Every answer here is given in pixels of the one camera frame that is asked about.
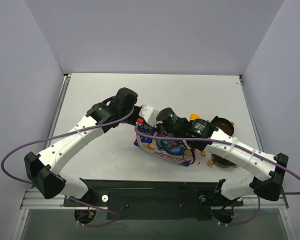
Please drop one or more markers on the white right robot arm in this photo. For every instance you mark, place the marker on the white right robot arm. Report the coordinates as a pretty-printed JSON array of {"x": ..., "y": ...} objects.
[{"x": 263, "y": 179}]

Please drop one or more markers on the black mounting base plate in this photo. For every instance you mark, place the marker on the black mounting base plate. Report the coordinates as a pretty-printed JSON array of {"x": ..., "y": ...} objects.
[{"x": 158, "y": 200}]

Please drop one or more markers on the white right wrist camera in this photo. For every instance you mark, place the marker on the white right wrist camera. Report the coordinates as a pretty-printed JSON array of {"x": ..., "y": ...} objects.
[{"x": 148, "y": 115}]

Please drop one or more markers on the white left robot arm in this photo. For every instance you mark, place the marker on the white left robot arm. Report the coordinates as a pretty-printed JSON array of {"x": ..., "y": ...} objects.
[{"x": 43, "y": 169}]

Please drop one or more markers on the black paw print bowl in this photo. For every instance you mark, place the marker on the black paw print bowl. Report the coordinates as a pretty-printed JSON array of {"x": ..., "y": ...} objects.
[{"x": 224, "y": 124}]

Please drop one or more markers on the aluminium front frame rail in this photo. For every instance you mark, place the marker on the aluminium front frame rail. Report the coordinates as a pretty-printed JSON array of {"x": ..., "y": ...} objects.
[{"x": 34, "y": 200}]

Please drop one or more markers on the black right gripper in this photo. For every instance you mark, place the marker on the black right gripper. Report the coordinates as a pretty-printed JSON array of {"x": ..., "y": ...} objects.
[{"x": 162, "y": 127}]

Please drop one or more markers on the black fish print bowl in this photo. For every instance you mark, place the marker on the black fish print bowl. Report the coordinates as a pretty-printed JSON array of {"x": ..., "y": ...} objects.
[{"x": 222, "y": 162}]

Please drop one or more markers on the pink pet food bag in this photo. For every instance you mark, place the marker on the pink pet food bag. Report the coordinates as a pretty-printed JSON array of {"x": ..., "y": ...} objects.
[{"x": 169, "y": 150}]

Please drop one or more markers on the yellow plastic scoop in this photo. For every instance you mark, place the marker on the yellow plastic scoop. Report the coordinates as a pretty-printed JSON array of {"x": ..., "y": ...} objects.
[{"x": 193, "y": 117}]

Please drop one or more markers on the aluminium table edge rail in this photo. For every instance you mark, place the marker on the aluminium table edge rail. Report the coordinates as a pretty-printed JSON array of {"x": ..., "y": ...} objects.
[{"x": 60, "y": 100}]

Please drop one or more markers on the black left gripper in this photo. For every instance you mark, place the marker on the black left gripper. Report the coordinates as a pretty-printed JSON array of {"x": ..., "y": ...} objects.
[{"x": 135, "y": 115}]

